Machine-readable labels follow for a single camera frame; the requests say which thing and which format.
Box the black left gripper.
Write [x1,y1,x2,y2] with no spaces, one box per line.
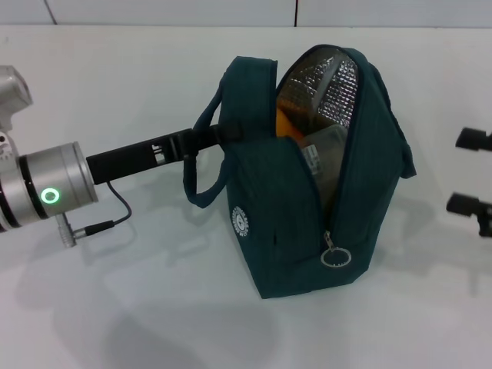
[85,123,244,186]

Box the orange pear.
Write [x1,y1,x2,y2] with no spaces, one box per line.
[276,106,309,140]

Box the dark teal lunch bag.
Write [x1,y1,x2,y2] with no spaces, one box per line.
[182,44,418,300]

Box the clear blue-rimmed food container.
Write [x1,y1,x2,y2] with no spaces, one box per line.
[298,125,350,211]

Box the dark left arm cable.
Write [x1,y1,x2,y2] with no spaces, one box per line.
[84,181,134,237]

